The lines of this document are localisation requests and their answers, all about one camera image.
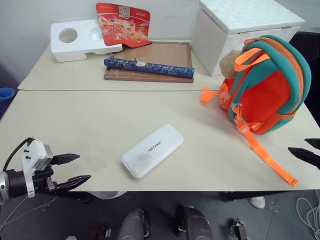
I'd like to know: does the brown wooden frame board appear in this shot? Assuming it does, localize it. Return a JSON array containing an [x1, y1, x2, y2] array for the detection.
[[103, 40, 195, 85]]

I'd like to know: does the dark rounded shape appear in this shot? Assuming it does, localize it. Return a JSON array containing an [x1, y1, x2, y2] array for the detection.
[[174, 204, 216, 240], [116, 208, 151, 240]]

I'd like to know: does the beige plush toy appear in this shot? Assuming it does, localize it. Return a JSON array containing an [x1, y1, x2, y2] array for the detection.
[[219, 49, 242, 79]]

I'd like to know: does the blue patterned rolled tube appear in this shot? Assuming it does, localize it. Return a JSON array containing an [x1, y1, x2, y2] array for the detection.
[[103, 57, 196, 79]]

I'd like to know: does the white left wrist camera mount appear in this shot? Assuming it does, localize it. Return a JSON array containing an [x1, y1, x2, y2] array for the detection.
[[20, 139, 54, 199]]

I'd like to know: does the black metal foot bracket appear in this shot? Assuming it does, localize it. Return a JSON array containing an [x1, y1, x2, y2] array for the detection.
[[87, 224, 112, 240], [229, 217, 249, 240]]

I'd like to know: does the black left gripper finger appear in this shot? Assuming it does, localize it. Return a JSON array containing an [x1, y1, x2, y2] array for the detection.
[[51, 153, 81, 166], [56, 174, 92, 193]]

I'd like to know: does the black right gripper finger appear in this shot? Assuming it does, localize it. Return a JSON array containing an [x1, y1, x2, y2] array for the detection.
[[287, 146, 320, 171], [304, 137, 320, 151]]

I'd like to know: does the white foam packaging block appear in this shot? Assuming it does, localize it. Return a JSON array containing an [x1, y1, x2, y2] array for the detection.
[[50, 19, 124, 63]]

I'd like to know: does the red snack bag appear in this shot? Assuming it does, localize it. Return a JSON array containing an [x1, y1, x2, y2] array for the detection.
[[95, 2, 153, 49]]

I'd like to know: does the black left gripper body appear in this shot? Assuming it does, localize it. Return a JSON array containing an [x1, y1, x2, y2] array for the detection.
[[31, 166, 59, 194]]

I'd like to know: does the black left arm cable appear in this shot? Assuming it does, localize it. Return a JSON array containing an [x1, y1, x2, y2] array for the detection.
[[2, 136, 35, 174]]

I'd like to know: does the orange and teal backpack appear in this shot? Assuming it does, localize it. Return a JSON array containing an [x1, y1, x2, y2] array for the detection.
[[199, 34, 312, 188]]

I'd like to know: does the blue bin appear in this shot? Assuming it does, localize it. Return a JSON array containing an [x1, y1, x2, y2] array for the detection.
[[0, 87, 17, 118]]

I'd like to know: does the white plastic case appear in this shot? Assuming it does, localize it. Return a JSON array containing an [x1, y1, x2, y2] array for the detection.
[[120, 123, 185, 180]]

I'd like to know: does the white foam cooler box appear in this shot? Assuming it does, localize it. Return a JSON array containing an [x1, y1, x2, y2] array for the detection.
[[191, 0, 306, 77]]

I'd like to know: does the white floor cable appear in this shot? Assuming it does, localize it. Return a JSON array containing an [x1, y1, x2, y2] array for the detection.
[[295, 189, 320, 236]]

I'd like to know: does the thin white floor cord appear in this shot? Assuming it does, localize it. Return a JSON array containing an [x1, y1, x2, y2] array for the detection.
[[0, 194, 59, 226]]

